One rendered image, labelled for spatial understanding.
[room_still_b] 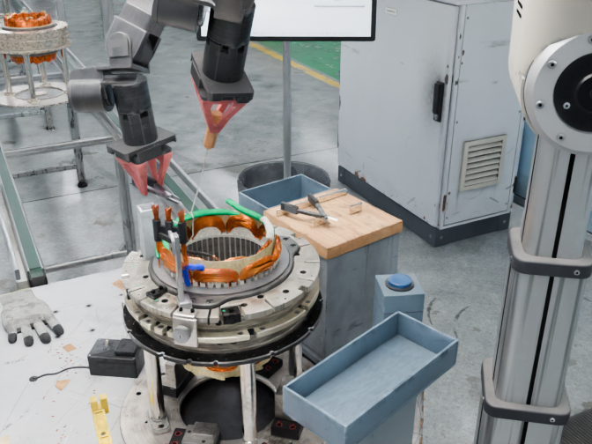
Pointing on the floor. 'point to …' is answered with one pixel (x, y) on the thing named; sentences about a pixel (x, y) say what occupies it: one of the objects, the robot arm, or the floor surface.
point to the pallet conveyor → (19, 256)
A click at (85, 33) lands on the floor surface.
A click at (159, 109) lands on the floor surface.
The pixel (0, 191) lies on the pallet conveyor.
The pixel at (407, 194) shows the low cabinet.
